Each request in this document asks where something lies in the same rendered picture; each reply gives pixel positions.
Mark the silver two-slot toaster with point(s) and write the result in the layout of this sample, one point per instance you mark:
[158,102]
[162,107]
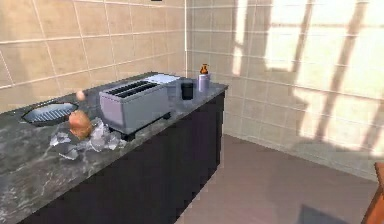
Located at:
[138,105]

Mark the grey bottle with brown cap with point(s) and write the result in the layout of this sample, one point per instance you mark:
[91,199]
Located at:
[203,80]

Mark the brown bread loaf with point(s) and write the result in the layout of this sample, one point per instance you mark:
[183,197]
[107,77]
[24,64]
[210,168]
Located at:
[80,125]

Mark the brown wooden furniture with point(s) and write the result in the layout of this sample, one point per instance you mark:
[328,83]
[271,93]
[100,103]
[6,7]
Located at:
[376,203]

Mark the dark marble-topped kitchen counter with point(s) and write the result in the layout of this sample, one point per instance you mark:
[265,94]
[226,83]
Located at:
[140,176]

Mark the black cup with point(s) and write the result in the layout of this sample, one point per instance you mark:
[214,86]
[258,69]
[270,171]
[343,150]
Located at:
[187,91]

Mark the black grill pan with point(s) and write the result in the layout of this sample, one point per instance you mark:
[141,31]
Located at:
[50,113]

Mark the small pink egg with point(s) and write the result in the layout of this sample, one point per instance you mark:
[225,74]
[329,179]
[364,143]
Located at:
[80,95]

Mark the white flat plate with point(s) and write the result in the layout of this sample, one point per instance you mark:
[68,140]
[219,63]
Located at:
[162,78]

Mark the crumpled clear plastic wrap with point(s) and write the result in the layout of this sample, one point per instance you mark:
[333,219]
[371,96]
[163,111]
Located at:
[100,138]

